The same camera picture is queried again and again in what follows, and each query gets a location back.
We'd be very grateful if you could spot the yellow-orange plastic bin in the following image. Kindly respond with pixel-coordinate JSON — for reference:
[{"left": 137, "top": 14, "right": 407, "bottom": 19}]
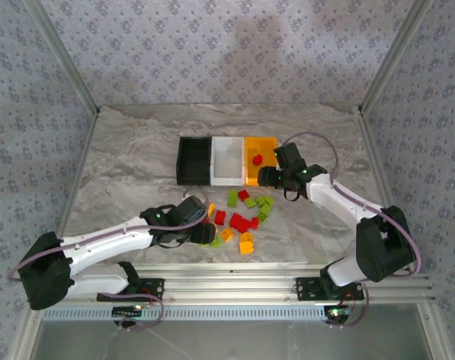
[{"left": 244, "top": 135, "right": 280, "bottom": 188}]

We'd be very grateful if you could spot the white plastic bin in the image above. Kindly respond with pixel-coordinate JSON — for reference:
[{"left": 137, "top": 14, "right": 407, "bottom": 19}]
[{"left": 211, "top": 136, "right": 247, "bottom": 188}]

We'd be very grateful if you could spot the large red lego brick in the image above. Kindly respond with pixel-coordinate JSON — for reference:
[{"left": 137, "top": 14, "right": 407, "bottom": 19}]
[{"left": 229, "top": 212, "right": 250, "bottom": 232}]

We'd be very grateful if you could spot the black plastic bin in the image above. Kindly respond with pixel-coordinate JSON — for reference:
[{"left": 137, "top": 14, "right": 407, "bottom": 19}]
[{"left": 175, "top": 135, "right": 214, "bottom": 187}]

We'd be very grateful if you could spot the small circuit board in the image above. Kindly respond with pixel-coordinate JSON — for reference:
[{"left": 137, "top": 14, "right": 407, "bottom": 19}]
[
  {"left": 324, "top": 305, "right": 351, "bottom": 320},
  {"left": 112, "top": 305, "right": 144, "bottom": 318}
]

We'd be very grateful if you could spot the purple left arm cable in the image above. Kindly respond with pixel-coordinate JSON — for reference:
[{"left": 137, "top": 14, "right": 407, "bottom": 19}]
[{"left": 6, "top": 189, "right": 213, "bottom": 332}]

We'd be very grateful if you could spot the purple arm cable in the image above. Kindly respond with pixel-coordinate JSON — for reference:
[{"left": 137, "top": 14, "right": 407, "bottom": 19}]
[
  {"left": 281, "top": 130, "right": 424, "bottom": 329},
  {"left": 6, "top": 189, "right": 213, "bottom": 332}
]

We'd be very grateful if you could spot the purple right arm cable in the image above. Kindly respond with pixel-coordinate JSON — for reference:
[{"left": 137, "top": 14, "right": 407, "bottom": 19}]
[{"left": 281, "top": 130, "right": 424, "bottom": 329}]

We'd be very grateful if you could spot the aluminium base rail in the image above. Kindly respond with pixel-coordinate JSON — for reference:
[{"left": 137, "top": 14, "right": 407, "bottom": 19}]
[{"left": 131, "top": 262, "right": 436, "bottom": 305}]

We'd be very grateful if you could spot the aluminium side rail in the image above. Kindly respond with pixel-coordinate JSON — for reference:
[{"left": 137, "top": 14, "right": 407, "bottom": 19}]
[
  {"left": 49, "top": 108, "right": 102, "bottom": 263},
  {"left": 357, "top": 106, "right": 418, "bottom": 273}
]

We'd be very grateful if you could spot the grey slotted cable duct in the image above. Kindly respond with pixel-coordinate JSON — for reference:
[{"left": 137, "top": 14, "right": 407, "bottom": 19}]
[{"left": 43, "top": 304, "right": 350, "bottom": 323}]

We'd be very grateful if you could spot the aluminium frame post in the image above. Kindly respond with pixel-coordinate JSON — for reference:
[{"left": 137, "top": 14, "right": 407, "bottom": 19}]
[{"left": 357, "top": 0, "right": 435, "bottom": 115}]

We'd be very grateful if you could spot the aluminium frame leg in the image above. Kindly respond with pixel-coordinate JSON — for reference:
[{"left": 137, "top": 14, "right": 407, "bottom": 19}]
[
  {"left": 9, "top": 310, "right": 45, "bottom": 360},
  {"left": 416, "top": 301, "right": 455, "bottom": 360}
]

